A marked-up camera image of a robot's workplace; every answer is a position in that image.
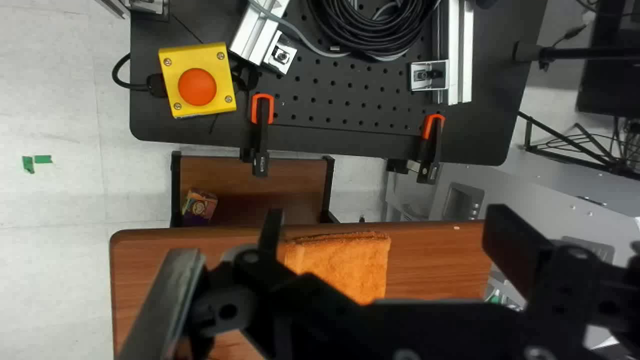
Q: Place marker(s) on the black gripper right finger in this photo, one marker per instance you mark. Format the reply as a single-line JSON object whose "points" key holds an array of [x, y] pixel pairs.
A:
{"points": [[527, 252]]}

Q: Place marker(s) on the brown wooden table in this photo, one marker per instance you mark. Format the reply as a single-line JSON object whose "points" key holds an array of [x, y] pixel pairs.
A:
{"points": [[427, 260]]}

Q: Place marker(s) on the black perforated breadboard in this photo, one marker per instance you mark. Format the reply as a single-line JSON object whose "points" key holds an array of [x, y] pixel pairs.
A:
{"points": [[347, 106]]}

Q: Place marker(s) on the white machine cabinet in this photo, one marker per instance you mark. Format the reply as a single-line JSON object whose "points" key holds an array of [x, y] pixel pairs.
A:
{"points": [[533, 191]]}

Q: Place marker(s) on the green floor tape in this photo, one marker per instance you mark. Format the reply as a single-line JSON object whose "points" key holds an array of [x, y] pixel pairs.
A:
{"points": [[35, 161]]}

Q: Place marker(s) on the black monitor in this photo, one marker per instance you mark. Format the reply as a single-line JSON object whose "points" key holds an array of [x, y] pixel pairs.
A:
{"points": [[611, 60]]}

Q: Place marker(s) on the brown wooden table base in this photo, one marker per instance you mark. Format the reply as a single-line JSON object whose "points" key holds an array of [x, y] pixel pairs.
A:
{"points": [[292, 191]]}

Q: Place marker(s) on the orange black bar clamp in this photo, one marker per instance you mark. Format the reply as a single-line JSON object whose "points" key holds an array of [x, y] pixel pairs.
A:
{"points": [[261, 133], [430, 148]]}

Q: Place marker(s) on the small colourful box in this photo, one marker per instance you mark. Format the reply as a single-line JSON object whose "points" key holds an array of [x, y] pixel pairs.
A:
{"points": [[199, 207]]}

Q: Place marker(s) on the orange folded towel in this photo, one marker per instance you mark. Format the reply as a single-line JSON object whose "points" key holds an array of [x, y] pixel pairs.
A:
{"points": [[347, 260]]}

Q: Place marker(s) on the black camera tripod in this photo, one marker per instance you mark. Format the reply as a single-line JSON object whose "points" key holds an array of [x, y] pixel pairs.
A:
{"points": [[586, 52]]}

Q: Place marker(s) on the yellow emergency stop box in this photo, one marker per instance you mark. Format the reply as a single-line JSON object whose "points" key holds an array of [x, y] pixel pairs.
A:
{"points": [[197, 80]]}

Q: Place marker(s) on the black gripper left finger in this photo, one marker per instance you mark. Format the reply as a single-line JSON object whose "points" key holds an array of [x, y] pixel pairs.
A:
{"points": [[162, 302]]}

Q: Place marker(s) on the long aluminium extrusion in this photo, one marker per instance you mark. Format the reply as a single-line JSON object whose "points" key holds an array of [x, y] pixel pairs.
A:
{"points": [[461, 52]]}

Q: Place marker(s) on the silver corner bracket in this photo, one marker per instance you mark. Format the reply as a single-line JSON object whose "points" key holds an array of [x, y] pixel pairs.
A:
{"points": [[282, 56], [429, 75]]}

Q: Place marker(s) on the short aluminium extrusion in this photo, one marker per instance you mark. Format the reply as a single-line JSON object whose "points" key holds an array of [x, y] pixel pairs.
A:
{"points": [[257, 31]]}

